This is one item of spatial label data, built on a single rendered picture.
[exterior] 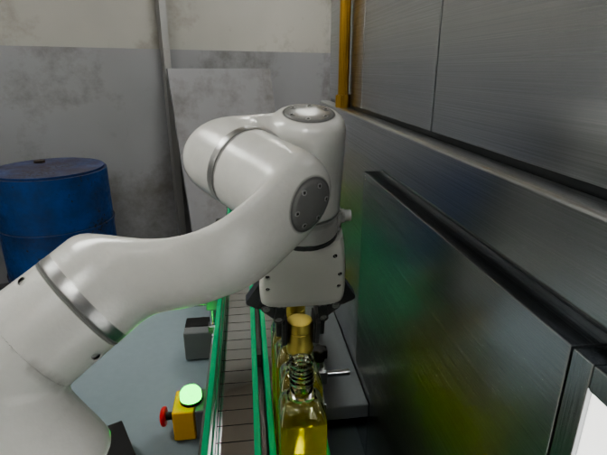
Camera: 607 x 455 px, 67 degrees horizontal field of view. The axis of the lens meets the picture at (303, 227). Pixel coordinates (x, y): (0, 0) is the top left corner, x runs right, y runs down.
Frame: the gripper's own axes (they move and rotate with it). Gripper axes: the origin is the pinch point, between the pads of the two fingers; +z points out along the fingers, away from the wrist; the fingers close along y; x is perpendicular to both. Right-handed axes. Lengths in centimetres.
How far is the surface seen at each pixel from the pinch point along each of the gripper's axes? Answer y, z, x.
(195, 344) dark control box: 21, 47, -41
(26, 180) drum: 119, 72, -181
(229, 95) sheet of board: 18, 66, -299
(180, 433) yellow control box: 21.5, 42.8, -13.4
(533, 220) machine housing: -12.6, -27.8, 18.3
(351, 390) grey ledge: -12.4, 31.4, -12.2
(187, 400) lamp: 19.7, 36.5, -16.6
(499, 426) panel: -11.9, -13.2, 23.7
